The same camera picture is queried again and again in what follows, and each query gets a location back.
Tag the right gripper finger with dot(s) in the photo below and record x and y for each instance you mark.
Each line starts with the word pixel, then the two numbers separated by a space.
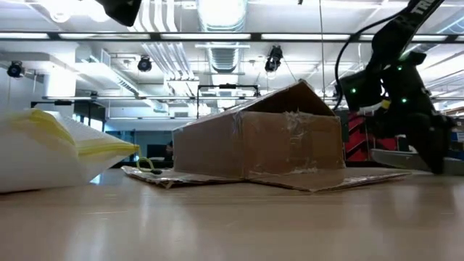
pixel 433 145

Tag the taped brown cardboard box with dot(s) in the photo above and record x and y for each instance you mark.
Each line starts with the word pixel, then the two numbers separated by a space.
pixel 261 145

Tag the yellow gripper tag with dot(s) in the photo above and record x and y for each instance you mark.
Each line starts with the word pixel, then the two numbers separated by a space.
pixel 385 104

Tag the blue bin storage shelf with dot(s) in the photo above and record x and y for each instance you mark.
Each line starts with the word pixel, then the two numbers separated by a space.
pixel 458 145

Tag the red bin rack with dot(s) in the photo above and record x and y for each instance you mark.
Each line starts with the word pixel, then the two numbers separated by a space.
pixel 357 139

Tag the large black monitor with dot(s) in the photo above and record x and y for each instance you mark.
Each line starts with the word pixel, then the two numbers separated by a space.
pixel 342 127

